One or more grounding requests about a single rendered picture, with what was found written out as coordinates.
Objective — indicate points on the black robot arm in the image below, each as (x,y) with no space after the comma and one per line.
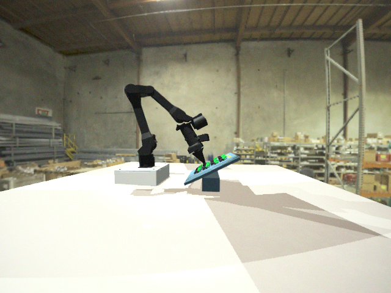
(134,94)

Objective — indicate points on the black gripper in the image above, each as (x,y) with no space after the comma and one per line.
(195,147)

